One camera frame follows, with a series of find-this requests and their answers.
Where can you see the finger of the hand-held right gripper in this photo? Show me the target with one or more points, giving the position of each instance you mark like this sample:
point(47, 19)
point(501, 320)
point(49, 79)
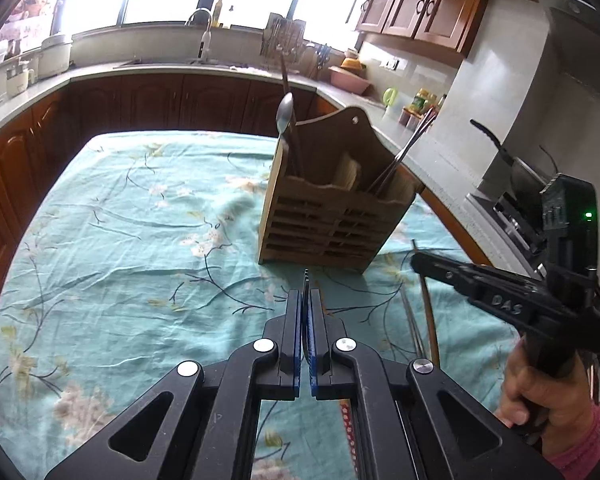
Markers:
point(445, 270)
point(505, 305)

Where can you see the yellow dish soap bottle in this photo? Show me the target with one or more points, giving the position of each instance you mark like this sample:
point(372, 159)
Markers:
point(218, 15)

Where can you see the chrome kitchen faucet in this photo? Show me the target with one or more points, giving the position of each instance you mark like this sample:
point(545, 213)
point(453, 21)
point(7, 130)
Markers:
point(206, 45)

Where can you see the small white kitchen appliance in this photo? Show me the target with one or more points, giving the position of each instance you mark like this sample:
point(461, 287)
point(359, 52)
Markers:
point(20, 80)

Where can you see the green plastic cup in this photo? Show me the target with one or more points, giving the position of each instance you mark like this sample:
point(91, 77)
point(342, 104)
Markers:
point(390, 97)

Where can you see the teal floral tablecloth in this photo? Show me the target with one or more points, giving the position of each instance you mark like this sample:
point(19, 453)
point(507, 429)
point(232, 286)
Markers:
point(130, 260)

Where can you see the gas stove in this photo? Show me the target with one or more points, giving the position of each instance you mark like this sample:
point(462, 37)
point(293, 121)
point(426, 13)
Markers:
point(515, 230)

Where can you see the pink plastic basin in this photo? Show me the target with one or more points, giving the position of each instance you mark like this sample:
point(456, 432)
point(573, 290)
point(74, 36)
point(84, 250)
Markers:
point(350, 81)

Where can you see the black wok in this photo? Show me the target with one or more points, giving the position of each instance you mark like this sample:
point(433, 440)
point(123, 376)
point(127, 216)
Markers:
point(525, 175)

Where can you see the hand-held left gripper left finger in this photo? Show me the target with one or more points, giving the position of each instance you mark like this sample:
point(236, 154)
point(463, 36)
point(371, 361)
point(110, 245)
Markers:
point(290, 340)

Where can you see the stack of yellow bowls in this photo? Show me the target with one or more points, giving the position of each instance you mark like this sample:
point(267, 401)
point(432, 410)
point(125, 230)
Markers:
point(352, 62)

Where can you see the white wall outlet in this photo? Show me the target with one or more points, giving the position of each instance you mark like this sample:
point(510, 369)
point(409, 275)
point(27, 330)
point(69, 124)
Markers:
point(391, 63)

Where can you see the beach fruit print window blind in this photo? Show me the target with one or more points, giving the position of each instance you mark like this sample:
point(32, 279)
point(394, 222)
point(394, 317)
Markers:
point(30, 0)

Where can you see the group of seasoning jars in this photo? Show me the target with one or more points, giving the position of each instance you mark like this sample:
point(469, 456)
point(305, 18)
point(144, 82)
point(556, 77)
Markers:
point(421, 105)

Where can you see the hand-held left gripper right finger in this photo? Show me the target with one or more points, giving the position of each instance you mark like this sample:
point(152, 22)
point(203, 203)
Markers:
point(317, 340)

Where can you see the white electric cooker pot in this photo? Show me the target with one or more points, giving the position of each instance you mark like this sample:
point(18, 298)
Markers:
point(56, 57)

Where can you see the wooden utensil holder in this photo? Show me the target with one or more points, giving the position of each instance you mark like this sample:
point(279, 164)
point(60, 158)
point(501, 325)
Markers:
point(325, 230)

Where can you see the kitchen counter with wooden cabinets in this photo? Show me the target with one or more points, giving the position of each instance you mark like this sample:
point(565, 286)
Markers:
point(140, 102)

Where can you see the steel range hood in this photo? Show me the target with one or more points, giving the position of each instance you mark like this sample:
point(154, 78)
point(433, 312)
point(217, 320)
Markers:
point(580, 15)

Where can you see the wooden upper cabinets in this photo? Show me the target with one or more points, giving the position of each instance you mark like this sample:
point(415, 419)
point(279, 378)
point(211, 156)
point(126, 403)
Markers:
point(420, 5)

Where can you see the person's right hand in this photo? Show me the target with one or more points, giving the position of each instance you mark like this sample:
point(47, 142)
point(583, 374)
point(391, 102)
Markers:
point(555, 400)

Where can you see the metal spoon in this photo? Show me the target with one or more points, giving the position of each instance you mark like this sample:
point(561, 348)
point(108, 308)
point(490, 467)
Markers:
point(283, 115)

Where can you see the person's right forearm pink sleeve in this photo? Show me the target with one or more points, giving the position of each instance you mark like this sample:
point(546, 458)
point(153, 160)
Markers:
point(580, 450)

